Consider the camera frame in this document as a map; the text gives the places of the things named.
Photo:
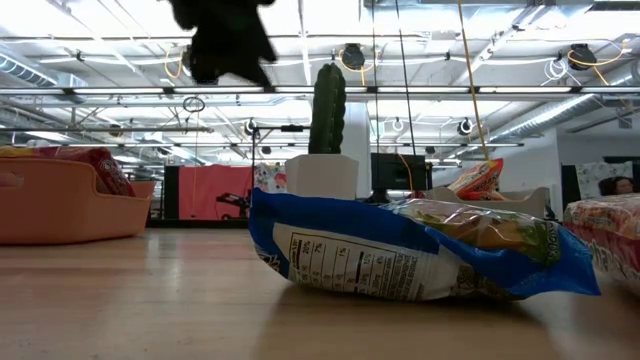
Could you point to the green cactus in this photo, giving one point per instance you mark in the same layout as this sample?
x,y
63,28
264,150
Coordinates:
x,y
327,110

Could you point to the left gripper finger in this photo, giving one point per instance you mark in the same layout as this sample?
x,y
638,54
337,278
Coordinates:
x,y
260,62
210,65

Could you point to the red partition panel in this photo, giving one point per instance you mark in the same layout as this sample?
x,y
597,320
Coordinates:
x,y
210,187

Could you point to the person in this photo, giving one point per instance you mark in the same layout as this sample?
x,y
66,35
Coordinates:
x,y
617,186

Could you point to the orange Maruchan noodle pack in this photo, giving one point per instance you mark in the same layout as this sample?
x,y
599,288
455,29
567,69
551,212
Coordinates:
x,y
477,177

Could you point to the floral patterned cloth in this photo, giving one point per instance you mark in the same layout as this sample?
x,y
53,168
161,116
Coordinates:
x,y
590,175
270,179

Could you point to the blue Maruchan noodle pack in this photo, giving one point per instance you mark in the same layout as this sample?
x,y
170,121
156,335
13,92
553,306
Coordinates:
x,y
375,225

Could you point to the black monitor screen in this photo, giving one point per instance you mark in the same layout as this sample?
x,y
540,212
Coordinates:
x,y
400,171

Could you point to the white plastic bin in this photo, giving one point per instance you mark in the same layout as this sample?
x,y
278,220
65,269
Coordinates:
x,y
525,202

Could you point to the white hexagonal plant pot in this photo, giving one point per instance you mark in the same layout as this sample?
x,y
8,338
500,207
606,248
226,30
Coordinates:
x,y
322,177

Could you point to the orange plastic bin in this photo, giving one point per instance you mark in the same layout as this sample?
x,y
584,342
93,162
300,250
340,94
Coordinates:
x,y
60,210

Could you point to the red Maruchan noodle pack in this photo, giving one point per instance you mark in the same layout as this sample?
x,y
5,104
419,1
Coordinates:
x,y
107,170
605,235

